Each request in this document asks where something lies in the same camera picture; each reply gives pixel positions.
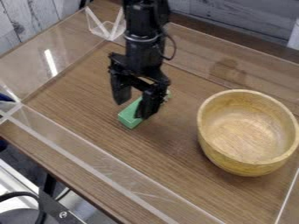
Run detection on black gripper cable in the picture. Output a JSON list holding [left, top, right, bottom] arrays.
[[162, 24, 178, 61]]

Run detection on black cable on floor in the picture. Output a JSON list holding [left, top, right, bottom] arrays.
[[0, 191, 48, 224]]

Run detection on brown wooden bowl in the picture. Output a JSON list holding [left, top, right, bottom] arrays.
[[197, 89, 299, 177]]

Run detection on clear acrylic tray walls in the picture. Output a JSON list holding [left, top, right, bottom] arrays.
[[0, 1, 299, 224]]

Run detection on green rectangular block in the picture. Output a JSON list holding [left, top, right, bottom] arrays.
[[116, 90, 173, 130]]

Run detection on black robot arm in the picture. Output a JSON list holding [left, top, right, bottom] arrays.
[[108, 0, 171, 119]]

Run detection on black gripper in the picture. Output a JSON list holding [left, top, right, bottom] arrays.
[[108, 40, 171, 119]]

